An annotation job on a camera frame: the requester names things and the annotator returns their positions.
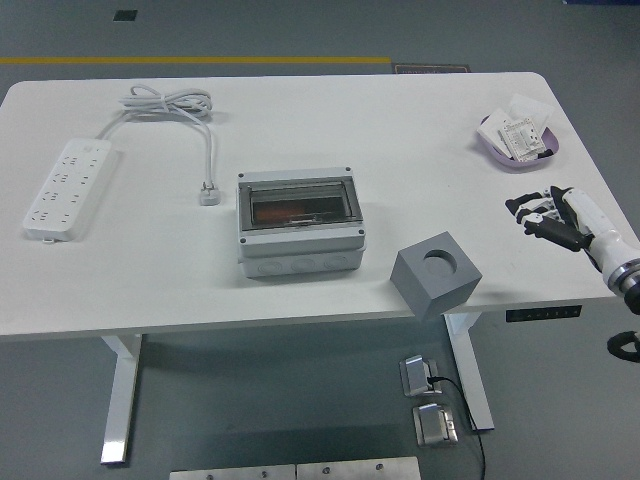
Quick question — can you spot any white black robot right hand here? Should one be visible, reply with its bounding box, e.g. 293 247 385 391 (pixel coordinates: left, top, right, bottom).
504 184 634 289

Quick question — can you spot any grey cube battery holder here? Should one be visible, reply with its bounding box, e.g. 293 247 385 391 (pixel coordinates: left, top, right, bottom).
389 230 482 319

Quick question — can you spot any transparent hinged box lid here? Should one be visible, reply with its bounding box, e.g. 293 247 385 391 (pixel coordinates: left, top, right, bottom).
238 177 364 234

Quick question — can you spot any grey plastic junction box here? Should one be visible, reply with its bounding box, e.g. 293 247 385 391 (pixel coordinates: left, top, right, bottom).
234 167 369 280

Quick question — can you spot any orange cylindrical battery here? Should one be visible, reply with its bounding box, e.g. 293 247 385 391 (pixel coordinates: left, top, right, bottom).
251 199 304 222

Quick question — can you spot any silver floor socket box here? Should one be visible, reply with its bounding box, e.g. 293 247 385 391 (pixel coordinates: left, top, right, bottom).
411 402 460 448
398 354 441 399

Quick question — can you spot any printed label socket package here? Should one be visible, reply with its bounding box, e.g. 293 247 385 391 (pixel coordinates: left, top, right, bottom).
497 117 547 164

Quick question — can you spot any purple shallow tray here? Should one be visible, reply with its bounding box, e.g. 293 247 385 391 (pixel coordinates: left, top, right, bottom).
473 113 561 174

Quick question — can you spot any black table control panel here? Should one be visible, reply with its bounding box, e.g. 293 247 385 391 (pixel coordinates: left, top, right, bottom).
505 304 585 323

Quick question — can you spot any white square socket panel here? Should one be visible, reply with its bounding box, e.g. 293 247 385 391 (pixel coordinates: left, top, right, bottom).
476 110 514 151
507 93 550 129

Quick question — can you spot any white table leg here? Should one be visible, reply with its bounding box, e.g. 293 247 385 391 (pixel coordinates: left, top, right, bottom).
443 313 496 432
99 333 144 465

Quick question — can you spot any dark floor sign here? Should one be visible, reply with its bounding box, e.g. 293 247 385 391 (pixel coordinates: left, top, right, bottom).
393 63 471 76

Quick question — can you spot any grey metal plate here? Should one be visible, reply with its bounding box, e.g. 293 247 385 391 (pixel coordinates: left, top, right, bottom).
168 464 297 480
295 456 421 480

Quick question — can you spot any yellow floor tape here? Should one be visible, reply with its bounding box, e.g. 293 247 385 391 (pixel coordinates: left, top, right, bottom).
0 55 393 65

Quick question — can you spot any white power strip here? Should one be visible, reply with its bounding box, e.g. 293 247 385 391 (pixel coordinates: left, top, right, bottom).
22 138 121 245

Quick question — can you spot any black floor cable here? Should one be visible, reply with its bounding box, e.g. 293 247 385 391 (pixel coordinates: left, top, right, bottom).
427 374 487 480

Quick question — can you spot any white power cord with plug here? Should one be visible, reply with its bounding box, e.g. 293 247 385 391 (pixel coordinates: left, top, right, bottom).
94 84 224 207

